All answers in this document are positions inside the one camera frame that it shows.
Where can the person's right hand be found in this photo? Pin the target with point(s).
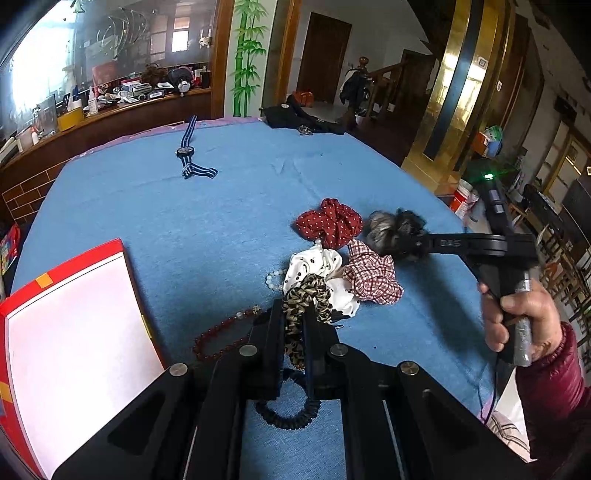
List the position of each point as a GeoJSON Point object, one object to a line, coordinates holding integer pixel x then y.
{"type": "Point", "coordinates": [535, 304]}

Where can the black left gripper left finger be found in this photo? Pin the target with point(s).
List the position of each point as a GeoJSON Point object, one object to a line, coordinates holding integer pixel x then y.
{"type": "Point", "coordinates": [252, 372]}

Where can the blue bed cover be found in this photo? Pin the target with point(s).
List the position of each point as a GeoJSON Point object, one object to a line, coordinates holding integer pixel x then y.
{"type": "Point", "coordinates": [201, 248]}

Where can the grey black mesh scrunchie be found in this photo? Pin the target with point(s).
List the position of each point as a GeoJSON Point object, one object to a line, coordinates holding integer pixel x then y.
{"type": "Point", "coordinates": [397, 234]}

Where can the red white plaid scrunchie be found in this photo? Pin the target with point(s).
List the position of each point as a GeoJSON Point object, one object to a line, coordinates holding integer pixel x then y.
{"type": "Point", "coordinates": [370, 276]}

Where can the black bag on bed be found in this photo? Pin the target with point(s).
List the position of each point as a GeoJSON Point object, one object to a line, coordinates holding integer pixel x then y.
{"type": "Point", "coordinates": [291, 115]}

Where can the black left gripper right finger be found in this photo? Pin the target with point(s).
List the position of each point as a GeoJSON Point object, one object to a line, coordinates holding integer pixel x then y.
{"type": "Point", "coordinates": [336, 371]}

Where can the blue striped strap watch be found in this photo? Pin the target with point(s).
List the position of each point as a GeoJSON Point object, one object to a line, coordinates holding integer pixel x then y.
{"type": "Point", "coordinates": [185, 153]}

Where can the white dotted scrunchie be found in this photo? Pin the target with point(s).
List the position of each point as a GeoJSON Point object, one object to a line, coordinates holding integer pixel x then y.
{"type": "Point", "coordinates": [325, 263]}

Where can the red white tray box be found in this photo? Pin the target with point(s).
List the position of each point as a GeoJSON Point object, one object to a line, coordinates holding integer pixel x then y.
{"type": "Point", "coordinates": [75, 350]}

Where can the red polka dot scrunchie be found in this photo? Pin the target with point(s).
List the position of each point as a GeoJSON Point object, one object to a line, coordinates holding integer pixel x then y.
{"type": "Point", "coordinates": [333, 223]}

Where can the maroon puffer jacket sleeve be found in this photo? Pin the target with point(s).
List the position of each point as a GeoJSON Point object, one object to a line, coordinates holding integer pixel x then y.
{"type": "Point", "coordinates": [555, 401]}

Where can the leopard print scrunchie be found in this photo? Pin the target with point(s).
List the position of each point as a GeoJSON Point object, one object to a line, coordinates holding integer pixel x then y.
{"type": "Point", "coordinates": [312, 292]}

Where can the wooden counter shelf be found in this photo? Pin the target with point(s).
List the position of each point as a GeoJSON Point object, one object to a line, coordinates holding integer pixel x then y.
{"type": "Point", "coordinates": [26, 180]}

